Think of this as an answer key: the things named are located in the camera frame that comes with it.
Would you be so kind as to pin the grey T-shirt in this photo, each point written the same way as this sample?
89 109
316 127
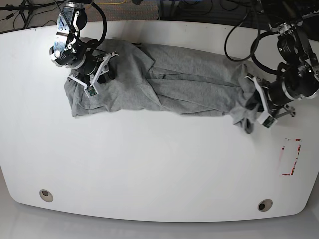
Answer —
169 78

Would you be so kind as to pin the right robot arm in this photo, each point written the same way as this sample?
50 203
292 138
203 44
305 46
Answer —
71 20

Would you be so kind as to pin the left table cable grommet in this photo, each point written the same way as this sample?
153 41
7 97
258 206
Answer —
46 196

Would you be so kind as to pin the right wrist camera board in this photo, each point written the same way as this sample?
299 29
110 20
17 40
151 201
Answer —
91 91

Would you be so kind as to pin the red tape rectangle marking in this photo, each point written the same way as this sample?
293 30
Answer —
289 155

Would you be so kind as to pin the table cable grommet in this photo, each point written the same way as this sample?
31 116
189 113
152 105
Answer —
46 196
265 205

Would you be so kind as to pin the right table cable grommet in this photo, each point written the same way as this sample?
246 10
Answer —
265 205

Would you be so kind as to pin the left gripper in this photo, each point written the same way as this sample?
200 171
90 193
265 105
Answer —
273 97

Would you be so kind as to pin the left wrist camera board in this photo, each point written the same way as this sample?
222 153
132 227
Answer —
266 120

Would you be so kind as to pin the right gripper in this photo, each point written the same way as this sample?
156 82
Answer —
89 69

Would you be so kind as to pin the black tripod stand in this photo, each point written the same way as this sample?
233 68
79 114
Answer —
25 10

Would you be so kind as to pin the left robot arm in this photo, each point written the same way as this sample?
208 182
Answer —
297 76

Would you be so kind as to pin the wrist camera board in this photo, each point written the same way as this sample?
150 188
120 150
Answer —
266 120
91 91

